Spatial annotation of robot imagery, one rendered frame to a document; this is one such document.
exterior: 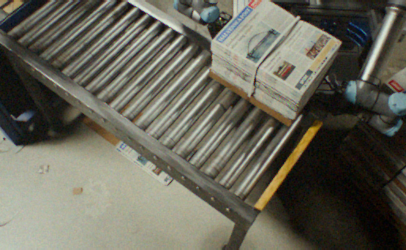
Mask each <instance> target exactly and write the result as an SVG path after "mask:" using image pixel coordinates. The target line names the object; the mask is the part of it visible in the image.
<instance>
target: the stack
mask: <svg viewBox="0 0 406 250"><path fill-rule="evenodd" d="M379 91H381V92H383V93H386V94H388V95H393V94H394V93H403V94H405V95H406V68H405V69H403V70H401V71H400V72H399V73H397V74H395V75H393V76H392V77H391V78H390V79H389V80H386V81H385V82H384V83H383V84H382V85H381V88H380V89H379ZM400 120H401V121H402V122H403V123H402V125H401V126H400V129H399V131H397V134H398V135H399V136H400V137H401V138H402V139H403V140H404V141H405V142H406V114H405V116H402V117H401V118H400ZM351 132H352V133H353V134H354V135H355V136H356V137H357V138H358V139H359V140H360V141H361V142H362V143H363V144H364V145H365V146H366V147H367V148H368V149H369V150H370V151H371V152H372V153H373V154H374V155H375V156H376V157H377V158H378V159H379V160H380V161H381V162H382V163H383V164H384V165H385V167H387V168H388V169H389V170H390V172H392V173H393V174H394V175H397V174H398V173H399V172H400V173H399V174H398V175H397V176H394V177H396V178H397V179H398V180H399V181H400V182H401V183H402V184H403V185H404V186H405V187H406V151H405V149H404V148H403V147H402V146H400V144H399V143H398V142H396V140H395V139H394V138H392V137H391V136H388V135H386V134H383V133H381V132H380V131H378V130H377V129H376V128H374V127H372V126H371V125H369V124H367V123H366V122H364V121H362V120H360V119H359V120H358V121H356V124H355V125H354V126H353V127H352V128H351ZM337 152H338V153H339V154H340V155H341V157H343V158H344V159H345V160H346V162H347V163H349V165H350V166H351V167H352V168H353V169H354V170H355V171H356V173H358V174H359V175H360V176H361V178H362V179H363V180H364V181H365V182H366V183H367V184H368V185H369V187H370V188H371V189H372V190H373V191H374V193H375V192H376V191H378V192H377V193H375V194H376V195H377V196H378V197H379V198H380V199H381V200H382V201H383V202H384V203H385V204H386V205H387V206H388V207H389V208H390V209H391V211H392V212H393V213H394V214H395V215H396V216H397V217H398V218H399V219H400V220H401V221H402V222H403V223H404V224H405V225H406V194H405V193H404V192H402V190H400V188H399V187H397V186H396V185H395V183H394V182H392V181H391V179H392V178H393V177H392V178H390V177H389V176H388V175H387V174H386V173H385V172H384V171H383V170H382V169H381V167H379V166H378V165H377V164H376V162H374V161H373V160H372V159H371V157H369V156H368V155H367V154H366V152H364V151H363V150H362V149H361V147H359V146H358V145H357V144H356V142H354V141H353V140H352V139H351V137H349V136H347V137H346V138H345V139H344V140H343V141H342V142H341V146H340V148H339V149H338V150H337ZM326 165H327V166H328V167H329V168H330V169H331V170H332V172H333V173H335V174H336V176H337V177H338V178H339V179H340V181H341V182H342V183H343V184H345V186H346V188H348V189H349V190H350V191H351V194H353V195H354V196H355V198H357V199H358V201H359V202H360V203H361V204H362V205H363V206H364V207H365V208H366V209H367V210H368V211H369V212H370V214H371V215H372V216H373V217H374V218H375V219H376V220H377V221H378V223H379V224H380V225H381V226H382V227H383V228H384V230H385V231H386V232H387V233H388V234H389V235H390V236H391V237H392V238H393V239H394V240H395V242H397V244H398V245H399V246H400V247H402V250H406V232H405V231H404V230H403V228H402V227H401V226H400V225H399V224H398V222H396V221H395V220H394V219H393V218H392V217H391V216H390V215H389V213H388V212H387V211H386V210H385V209H384V208H383V207H382V206H381V205H380V203H379V202H378V201H377V200H376V199H375V198H374V197H373V195H374V194H370V193H369V192H368V191H367V190H366V188H365V187H364V186H363V185H362V184H361V183H360V182H359V180H358V179H357V178H355V176H354V175H353V174H352V173H351V171H350V170H349V169H348V168H346V166H345V165H344V164H343V163H342V162H341V160H340V159H339V158H338V157H336V155H335V154H333V155H332V156H331V158H330V159H329V160H328V162H327V163H326ZM401 171H402V172H401ZM349 178H351V180H352V181H353V183H354V184H355V185H356V186H357V187H358V188H360V190H361V192H362V193H364V194H365V196H366V197H367V198H368V199H369V200H370V201H371V202H372V203H373V204H374V205H375V206H376V208H378V209H379V211H380V212H381V213H383V214H384V217H385V218H387V219H388V220H389V222H391V224H392V225H393V227H395V228H396V229H397V230H398V232H397V233H396V232H395V231H394V230H393V228H391V227H390V226H389V223H388V222H386V221H385V220H384V218H383V217H382V216H381V215H380V214H379V213H378V212H377V211H376V210H375V209H374V208H373V207H372V206H371V205H370V204H369V203H368V201H367V200H366V199H365V198H364V197H363V196H362V195H361V193H360V192H359V191H358V190H357V189H356V188H355V187H354V185H353V184H351V182H350V181H349V180H348V179H349ZM379 190H380V191H379Z"/></svg>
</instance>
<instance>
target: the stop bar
mask: <svg viewBox="0 0 406 250"><path fill-rule="evenodd" d="M322 123H323V122H322V121H320V120H319V119H316V120H315V121H314V122H313V124H312V125H311V127H310V129H309V130H308V131H307V132H306V133H305V136H304V137H303V138H302V140H301V141H300V142H299V143H298V145H297V147H296V148H295V150H294V152H293V153H291V155H290V157H289V158H288V159H287V160H286V162H285V163H284V165H283V167H282V168H281V169H280V170H279V173H278V174H277V175H276V176H275V178H274V179H273V181H272V182H271V183H270V185H268V188H267V190H266V191H264V193H263V194H262V196H261V197H260V199H259V200H258V201H257V202H256V205H255V206H254V207H253V209H254V210H256V211H258V212H259V213H261V212H262V210H263V208H264V207H265V206H266V205H267V204H268V201H269V200H270V199H272V198H273V195H274V193H275V191H277V189H278V188H279V185H280V184H281V183H282V182H283V180H284V179H285V177H286V175H287V174H288V173H289V171H290V170H291V169H292V168H293V166H294V164H295V163H296V161H297V160H298V159H299V158H300V156H301V154H302V153H303V152H304V150H305V148H306V147H307V146H308V145H309V143H310V141H311V140H312V138H313V137H315V136H316V132H317V131H318V130H319V129H320V127H321V125H322Z"/></svg>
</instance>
